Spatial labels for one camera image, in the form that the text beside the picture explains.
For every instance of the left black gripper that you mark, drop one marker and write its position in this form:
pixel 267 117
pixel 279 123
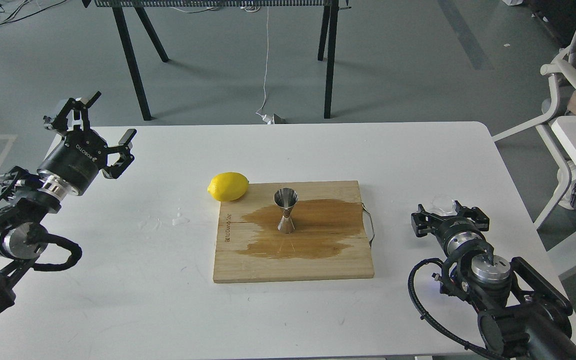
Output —
pixel 83 153

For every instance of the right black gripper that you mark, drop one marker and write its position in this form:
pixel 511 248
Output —
pixel 451 231

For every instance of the steel double jigger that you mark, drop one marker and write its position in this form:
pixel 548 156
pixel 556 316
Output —
pixel 286 198

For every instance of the small clear glass cup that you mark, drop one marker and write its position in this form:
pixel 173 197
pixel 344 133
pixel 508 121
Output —
pixel 443 205

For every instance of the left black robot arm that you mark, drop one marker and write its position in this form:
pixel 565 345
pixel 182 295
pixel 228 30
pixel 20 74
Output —
pixel 24 243

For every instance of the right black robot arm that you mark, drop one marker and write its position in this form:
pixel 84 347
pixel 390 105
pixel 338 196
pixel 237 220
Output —
pixel 519 312

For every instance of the wooden cutting board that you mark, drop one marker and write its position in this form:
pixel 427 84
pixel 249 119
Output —
pixel 329 241

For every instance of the yellow lemon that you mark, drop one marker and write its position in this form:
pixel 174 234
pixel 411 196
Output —
pixel 228 186

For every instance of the white office chair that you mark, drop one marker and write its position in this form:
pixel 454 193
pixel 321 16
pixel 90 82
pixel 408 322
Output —
pixel 561 76

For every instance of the black metal table frame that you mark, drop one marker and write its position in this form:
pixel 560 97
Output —
pixel 326 44

